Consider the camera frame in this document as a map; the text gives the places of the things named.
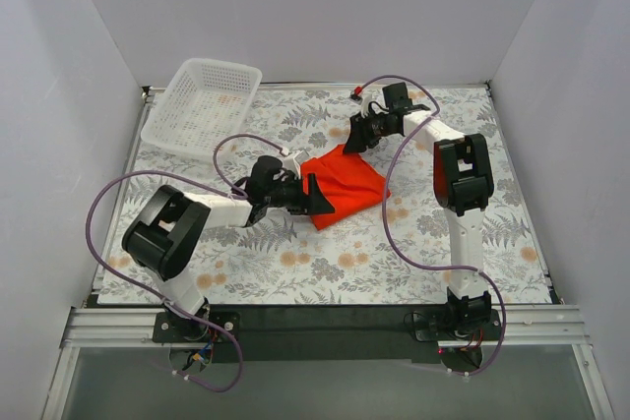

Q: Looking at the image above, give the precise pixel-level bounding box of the orange t shirt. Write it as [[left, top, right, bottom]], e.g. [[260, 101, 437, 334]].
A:
[[301, 145, 385, 231]]

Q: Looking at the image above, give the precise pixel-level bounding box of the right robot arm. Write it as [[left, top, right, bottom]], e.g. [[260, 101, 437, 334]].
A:
[[344, 77, 494, 339]]

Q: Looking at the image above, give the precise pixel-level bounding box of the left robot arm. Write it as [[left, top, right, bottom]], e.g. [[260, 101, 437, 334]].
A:
[[121, 155, 335, 341]]

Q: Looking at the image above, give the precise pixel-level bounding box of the floral patterned table mat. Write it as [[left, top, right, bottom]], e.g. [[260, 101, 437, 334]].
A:
[[94, 87, 550, 305]]

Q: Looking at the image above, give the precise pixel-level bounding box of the white plastic basket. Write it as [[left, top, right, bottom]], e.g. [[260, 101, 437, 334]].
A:
[[141, 58, 262, 162]]

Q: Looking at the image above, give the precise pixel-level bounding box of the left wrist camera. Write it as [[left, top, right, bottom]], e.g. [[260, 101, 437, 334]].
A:
[[282, 150, 310, 178]]

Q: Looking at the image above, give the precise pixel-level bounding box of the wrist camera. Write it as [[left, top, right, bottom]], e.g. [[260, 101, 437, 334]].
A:
[[282, 150, 310, 178], [349, 87, 373, 118]]

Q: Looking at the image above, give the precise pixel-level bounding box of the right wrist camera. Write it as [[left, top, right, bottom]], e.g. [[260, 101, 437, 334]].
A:
[[349, 87, 373, 118]]

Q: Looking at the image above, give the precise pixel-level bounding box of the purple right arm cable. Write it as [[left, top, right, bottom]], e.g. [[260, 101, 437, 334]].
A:
[[353, 74, 508, 377]]

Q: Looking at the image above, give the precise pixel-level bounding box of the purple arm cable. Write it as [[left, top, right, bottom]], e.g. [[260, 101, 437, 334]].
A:
[[353, 74, 508, 377], [86, 133, 296, 393]]

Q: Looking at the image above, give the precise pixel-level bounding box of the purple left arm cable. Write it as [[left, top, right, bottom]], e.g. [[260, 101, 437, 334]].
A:
[[86, 133, 296, 393]]

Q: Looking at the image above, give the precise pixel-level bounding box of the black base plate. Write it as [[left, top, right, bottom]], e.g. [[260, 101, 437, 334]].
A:
[[152, 304, 506, 365]]

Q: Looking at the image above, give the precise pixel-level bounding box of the aluminium table frame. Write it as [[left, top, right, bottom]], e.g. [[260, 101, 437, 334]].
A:
[[38, 83, 616, 420]]

